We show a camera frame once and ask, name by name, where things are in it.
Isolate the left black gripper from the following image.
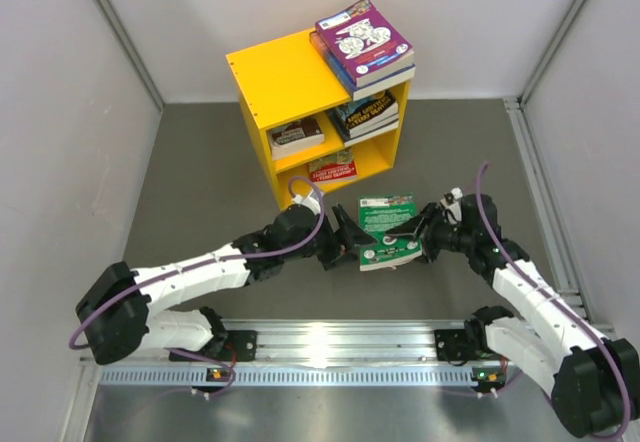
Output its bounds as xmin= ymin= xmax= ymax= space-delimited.
xmin=282 ymin=203 xmax=377 ymax=270

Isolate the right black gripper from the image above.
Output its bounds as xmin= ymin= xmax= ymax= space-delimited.
xmin=386 ymin=202 xmax=475 ymax=263

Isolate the green cover book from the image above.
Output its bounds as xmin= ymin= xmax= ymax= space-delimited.
xmin=357 ymin=191 xmax=424 ymax=273

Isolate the red treehouse book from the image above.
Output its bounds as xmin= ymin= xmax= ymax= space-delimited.
xmin=308 ymin=148 xmax=358 ymax=185

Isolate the light teal cover book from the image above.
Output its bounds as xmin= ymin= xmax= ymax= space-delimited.
xmin=267 ymin=117 xmax=325 ymax=161

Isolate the black cover book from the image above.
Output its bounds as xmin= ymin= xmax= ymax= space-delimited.
xmin=332 ymin=91 xmax=399 ymax=132

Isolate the blue sunset cover book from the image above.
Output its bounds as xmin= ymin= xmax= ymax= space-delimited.
xmin=309 ymin=31 xmax=416 ymax=101

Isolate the purple cartoon cover book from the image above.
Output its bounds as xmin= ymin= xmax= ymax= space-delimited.
xmin=315 ymin=0 xmax=415 ymax=88

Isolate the dark blue cover book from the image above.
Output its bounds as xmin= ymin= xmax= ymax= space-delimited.
xmin=326 ymin=109 xmax=399 ymax=147

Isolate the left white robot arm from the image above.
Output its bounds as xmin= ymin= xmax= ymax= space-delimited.
xmin=76 ymin=204 xmax=376 ymax=365

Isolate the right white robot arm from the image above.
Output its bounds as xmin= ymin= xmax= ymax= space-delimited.
xmin=386 ymin=193 xmax=639 ymax=439

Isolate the yellow wooden shelf box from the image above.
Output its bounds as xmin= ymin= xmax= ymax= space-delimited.
xmin=224 ymin=26 xmax=412 ymax=209

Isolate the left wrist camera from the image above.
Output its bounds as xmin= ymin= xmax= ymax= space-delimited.
xmin=291 ymin=192 xmax=325 ymax=215

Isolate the aluminium mounting rail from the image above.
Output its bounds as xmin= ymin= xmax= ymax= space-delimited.
xmin=79 ymin=317 xmax=621 ymax=389

